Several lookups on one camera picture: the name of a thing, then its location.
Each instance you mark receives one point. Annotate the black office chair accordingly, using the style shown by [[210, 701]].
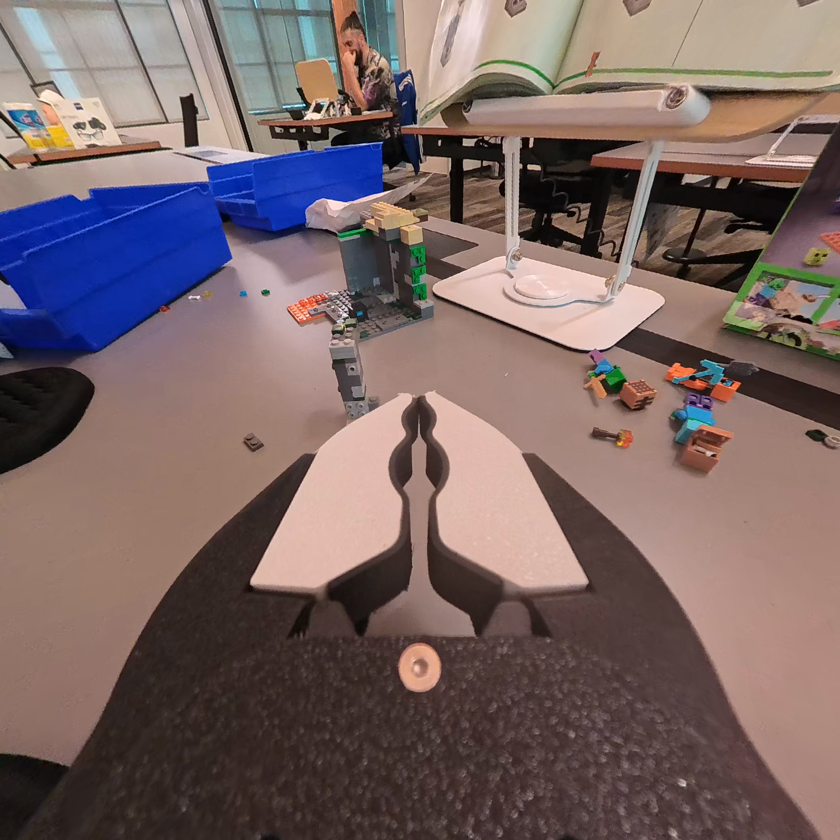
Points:
[[565, 184], [729, 230]]

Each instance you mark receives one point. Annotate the black quilted wrist rest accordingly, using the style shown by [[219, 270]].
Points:
[[20, 801], [40, 414]]

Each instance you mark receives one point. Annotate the orange brick plate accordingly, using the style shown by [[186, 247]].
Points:
[[306, 309]]

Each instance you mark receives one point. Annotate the green toy box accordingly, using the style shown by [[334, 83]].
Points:
[[788, 289]]

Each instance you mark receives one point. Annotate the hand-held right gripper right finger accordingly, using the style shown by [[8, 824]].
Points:
[[505, 519]]

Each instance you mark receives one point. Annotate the open instruction booklet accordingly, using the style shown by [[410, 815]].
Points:
[[709, 40]]

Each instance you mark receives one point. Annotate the tiny dark green brick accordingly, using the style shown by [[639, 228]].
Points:
[[253, 442]]

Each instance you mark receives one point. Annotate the grey white brick column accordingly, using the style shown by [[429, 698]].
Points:
[[355, 387]]

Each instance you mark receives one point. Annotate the white crumpled bag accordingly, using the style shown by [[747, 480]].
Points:
[[341, 210]]

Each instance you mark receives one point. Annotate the grey green brick tower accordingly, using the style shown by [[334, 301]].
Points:
[[381, 269]]

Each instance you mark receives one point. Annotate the pile of colourful brick figures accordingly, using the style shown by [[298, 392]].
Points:
[[689, 420]]

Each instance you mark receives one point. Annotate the wooden office table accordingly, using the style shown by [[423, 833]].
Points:
[[79, 151], [302, 122], [722, 158]]

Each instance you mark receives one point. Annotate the white product box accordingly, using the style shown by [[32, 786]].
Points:
[[89, 121]]

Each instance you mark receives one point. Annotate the yellow cardboard box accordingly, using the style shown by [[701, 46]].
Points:
[[33, 127]]

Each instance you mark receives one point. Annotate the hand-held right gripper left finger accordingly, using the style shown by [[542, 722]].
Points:
[[335, 519]]

